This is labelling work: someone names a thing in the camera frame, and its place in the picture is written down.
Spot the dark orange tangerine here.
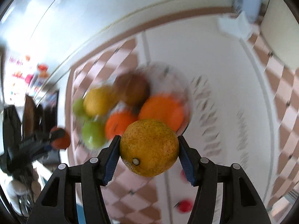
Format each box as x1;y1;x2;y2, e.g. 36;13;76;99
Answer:
51;131;71;150

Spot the green apple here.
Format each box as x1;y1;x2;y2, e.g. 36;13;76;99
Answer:
82;121;107;150
72;98;87;117

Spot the red cherry tomato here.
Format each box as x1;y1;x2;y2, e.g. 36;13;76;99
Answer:
174;198;194;213
180;169;189;183

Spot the bright orange mandarin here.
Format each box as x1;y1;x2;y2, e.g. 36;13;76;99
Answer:
105;111;138;140

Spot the speckled yellow orange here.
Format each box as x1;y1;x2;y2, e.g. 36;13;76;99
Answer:
120;119;179;177

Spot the large orange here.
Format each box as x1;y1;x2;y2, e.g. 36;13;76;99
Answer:
138;94;184;132

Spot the yellow lemon on plate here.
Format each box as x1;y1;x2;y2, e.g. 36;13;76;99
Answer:
83;85;118;117

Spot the patterned table mat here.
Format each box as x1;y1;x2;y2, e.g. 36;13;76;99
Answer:
65;5;298;223

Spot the brownish red apple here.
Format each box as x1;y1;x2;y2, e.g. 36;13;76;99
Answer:
113;71;150;107

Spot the floral glass plate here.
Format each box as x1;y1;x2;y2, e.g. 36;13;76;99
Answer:
72;61;193;150

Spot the white folded paper towel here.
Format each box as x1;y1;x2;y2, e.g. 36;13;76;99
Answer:
217;11;252;41

